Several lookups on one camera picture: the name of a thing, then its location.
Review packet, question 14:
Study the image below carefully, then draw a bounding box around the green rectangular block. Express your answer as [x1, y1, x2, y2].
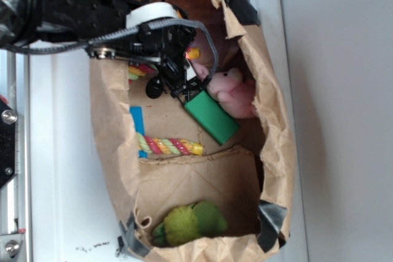
[184, 91, 240, 145]

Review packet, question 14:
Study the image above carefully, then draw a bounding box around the green plush toy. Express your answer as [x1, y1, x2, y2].
[152, 201, 228, 247]

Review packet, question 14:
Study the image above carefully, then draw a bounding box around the aluminium frame rail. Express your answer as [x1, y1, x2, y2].
[1, 50, 33, 261]

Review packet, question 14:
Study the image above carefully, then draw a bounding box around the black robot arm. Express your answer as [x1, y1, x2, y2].
[1, 0, 213, 103]

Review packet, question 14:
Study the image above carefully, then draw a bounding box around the blue rectangular block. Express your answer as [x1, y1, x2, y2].
[129, 106, 149, 159]

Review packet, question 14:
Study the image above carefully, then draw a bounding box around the white plastic tray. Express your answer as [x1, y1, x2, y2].
[29, 0, 309, 261]

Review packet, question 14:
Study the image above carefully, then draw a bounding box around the multicolored twisted rope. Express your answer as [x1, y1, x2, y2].
[127, 46, 204, 156]

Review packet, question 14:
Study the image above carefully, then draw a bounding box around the black metal bracket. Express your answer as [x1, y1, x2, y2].
[0, 99, 18, 189]

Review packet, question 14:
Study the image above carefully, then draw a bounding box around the pink plush bunny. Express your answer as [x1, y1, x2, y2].
[206, 67, 257, 119]

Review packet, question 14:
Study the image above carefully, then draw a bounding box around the brown paper bag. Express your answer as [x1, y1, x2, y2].
[90, 0, 296, 261]

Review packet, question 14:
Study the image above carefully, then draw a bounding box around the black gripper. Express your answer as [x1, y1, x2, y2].
[145, 25, 212, 104]

